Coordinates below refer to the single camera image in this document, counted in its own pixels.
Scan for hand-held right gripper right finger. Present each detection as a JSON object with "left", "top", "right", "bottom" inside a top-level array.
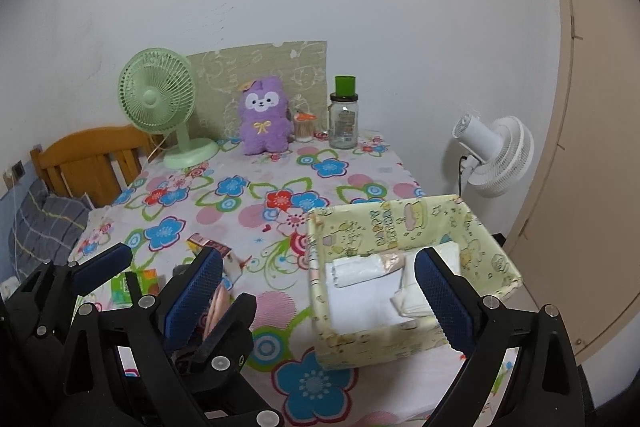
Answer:
[{"left": 414, "top": 248, "right": 596, "bottom": 427}]

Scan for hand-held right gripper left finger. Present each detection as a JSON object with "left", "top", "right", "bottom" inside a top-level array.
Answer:
[{"left": 52, "top": 248, "right": 224, "bottom": 427}]

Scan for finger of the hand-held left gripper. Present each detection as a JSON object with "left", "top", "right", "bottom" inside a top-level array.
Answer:
[
  {"left": 6, "top": 243, "right": 133, "bottom": 349},
  {"left": 174, "top": 293, "right": 284, "bottom": 427}
]

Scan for pink packet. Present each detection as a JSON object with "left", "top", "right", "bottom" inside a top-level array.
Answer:
[{"left": 202, "top": 279, "right": 233, "bottom": 338}]

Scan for green orange packet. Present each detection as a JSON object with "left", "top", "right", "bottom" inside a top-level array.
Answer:
[{"left": 109, "top": 269, "right": 161, "bottom": 310}]

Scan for brown carton box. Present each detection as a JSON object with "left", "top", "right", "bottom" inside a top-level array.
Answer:
[{"left": 186, "top": 233, "right": 247, "bottom": 283}]

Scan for yellow patterned storage box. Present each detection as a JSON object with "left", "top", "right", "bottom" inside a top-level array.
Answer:
[{"left": 305, "top": 194, "right": 523, "bottom": 370}]

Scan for white folded cloths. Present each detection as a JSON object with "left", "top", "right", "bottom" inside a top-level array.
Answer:
[{"left": 390, "top": 241, "right": 462, "bottom": 319}]

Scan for grey plaid pillow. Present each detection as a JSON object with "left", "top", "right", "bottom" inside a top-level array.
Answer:
[{"left": 9, "top": 179, "right": 93, "bottom": 278}]

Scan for white folded cloth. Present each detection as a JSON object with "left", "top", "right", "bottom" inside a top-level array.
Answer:
[{"left": 327, "top": 284, "right": 401, "bottom": 335}]

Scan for floral tablecloth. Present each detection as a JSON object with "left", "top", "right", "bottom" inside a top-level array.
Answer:
[{"left": 67, "top": 129, "right": 521, "bottom": 427}]

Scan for white fan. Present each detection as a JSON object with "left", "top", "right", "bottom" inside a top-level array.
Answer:
[{"left": 451, "top": 113, "right": 535, "bottom": 198}]

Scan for green desk fan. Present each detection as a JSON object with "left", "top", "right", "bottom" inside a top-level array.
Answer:
[{"left": 118, "top": 48, "right": 220, "bottom": 170}]

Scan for purple plush toy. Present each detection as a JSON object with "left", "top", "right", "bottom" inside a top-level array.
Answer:
[{"left": 236, "top": 76, "right": 293, "bottom": 156}]

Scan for cotton swab container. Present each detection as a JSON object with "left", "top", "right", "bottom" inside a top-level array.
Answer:
[{"left": 293, "top": 111, "right": 317, "bottom": 142}]

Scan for glass jar with green lid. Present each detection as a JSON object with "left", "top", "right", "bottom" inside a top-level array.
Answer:
[{"left": 328, "top": 76, "right": 360, "bottom": 150}]

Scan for beige wooden door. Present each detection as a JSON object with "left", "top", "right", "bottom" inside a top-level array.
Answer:
[{"left": 500, "top": 0, "right": 640, "bottom": 365}]

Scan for black fan cable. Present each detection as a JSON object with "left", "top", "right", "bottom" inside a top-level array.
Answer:
[{"left": 456, "top": 154, "right": 469, "bottom": 198}]

